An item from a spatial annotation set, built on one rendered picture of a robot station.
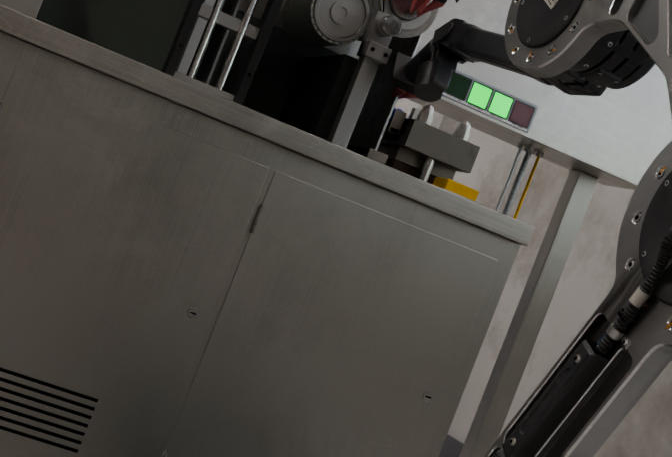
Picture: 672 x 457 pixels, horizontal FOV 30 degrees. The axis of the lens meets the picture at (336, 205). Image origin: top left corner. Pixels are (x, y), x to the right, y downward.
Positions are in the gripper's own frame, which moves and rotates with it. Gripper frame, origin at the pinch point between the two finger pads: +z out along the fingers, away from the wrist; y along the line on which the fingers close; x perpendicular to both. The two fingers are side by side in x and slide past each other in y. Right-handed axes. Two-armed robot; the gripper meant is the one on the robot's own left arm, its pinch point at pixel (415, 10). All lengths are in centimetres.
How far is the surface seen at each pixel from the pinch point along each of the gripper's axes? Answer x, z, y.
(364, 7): 1.4, 5.2, -9.2
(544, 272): 7, 64, 77
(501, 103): 21, 29, 42
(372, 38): -5.4, 6.7, -6.5
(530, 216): 164, 184, 172
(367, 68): -10.5, 10.4, -5.7
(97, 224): -58, 29, -50
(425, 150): -18.3, 18.4, 12.5
